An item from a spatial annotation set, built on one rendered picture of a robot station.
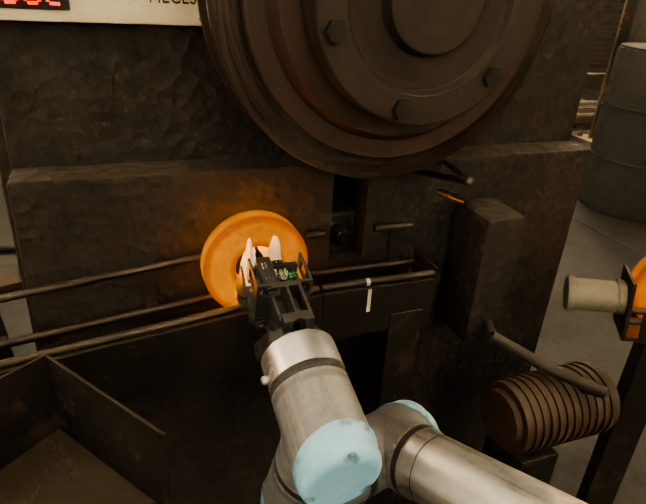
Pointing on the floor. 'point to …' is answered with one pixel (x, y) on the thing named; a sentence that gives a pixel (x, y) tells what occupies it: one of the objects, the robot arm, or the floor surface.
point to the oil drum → (627, 139)
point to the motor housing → (543, 416)
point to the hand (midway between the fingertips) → (255, 251)
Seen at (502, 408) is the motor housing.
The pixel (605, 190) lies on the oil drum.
